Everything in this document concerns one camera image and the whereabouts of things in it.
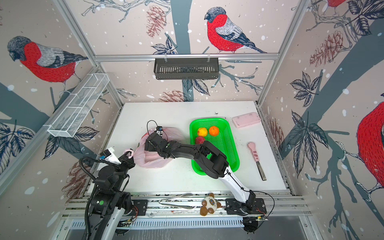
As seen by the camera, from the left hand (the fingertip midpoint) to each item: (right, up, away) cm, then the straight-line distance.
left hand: (131, 150), depth 73 cm
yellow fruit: (+37, +7, +23) cm, 44 cm away
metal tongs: (+28, -24, +4) cm, 37 cm away
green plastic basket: (+52, 0, +24) cm, 57 cm away
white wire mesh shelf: (-31, +17, 0) cm, 35 cm away
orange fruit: (+45, +7, +23) cm, 51 cm away
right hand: (+3, -1, +19) cm, 19 cm away
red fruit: (+35, +2, +19) cm, 40 cm away
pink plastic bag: (+8, -7, +6) cm, 12 cm away
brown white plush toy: (+40, -27, -1) cm, 48 cm away
